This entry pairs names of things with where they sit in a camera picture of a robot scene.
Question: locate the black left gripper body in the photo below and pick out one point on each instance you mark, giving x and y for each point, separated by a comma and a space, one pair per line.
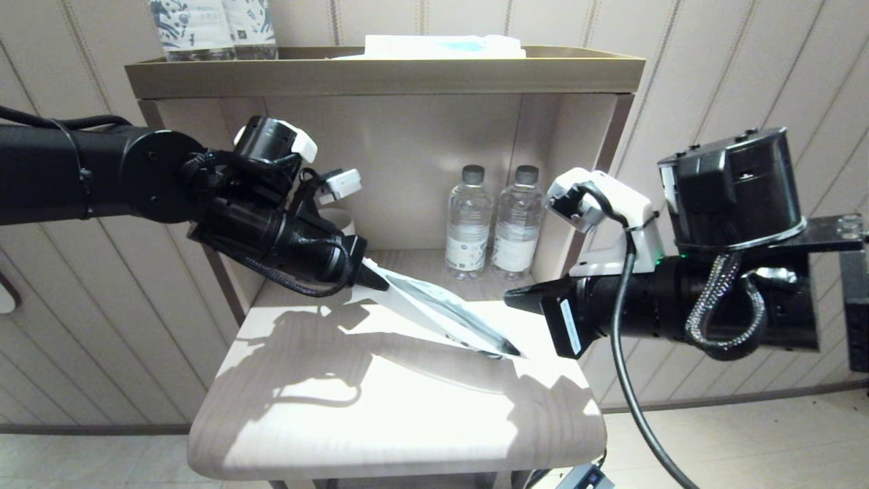
349, 258

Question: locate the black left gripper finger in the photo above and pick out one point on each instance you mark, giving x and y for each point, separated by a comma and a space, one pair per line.
372, 284
372, 275

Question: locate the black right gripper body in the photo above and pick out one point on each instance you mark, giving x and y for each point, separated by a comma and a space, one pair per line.
567, 319

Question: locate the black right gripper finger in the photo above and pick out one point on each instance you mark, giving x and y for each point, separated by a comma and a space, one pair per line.
536, 305
536, 291

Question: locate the white floral zip pouch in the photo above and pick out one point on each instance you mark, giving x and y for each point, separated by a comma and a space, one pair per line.
434, 312

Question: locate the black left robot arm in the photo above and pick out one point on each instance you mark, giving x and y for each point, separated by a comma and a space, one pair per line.
54, 170

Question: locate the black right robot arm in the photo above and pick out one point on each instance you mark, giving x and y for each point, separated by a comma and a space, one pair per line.
733, 183

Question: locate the white ribbed ceramic mug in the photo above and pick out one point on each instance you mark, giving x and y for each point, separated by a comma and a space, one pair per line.
338, 223

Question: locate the clear water bottle grey cap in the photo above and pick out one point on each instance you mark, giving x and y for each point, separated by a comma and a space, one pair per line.
517, 231
467, 231

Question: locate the silver power adapter box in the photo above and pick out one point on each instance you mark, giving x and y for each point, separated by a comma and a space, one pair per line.
585, 479

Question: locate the beige wooden shelf cabinet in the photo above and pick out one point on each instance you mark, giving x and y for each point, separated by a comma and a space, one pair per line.
380, 78

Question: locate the white packet with blue stripe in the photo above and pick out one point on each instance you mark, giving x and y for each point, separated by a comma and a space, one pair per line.
434, 47

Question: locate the water bottle blue floral label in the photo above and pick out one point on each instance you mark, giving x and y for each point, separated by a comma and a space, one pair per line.
190, 27
252, 27

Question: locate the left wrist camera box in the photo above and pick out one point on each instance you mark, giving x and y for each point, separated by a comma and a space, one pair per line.
343, 182

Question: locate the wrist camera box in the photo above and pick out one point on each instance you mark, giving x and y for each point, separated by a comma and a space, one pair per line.
624, 204
343, 182

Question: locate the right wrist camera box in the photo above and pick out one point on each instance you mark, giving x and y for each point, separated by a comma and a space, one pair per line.
624, 204

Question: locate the white wall fixture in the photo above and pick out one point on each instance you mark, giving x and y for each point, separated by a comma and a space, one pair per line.
7, 299

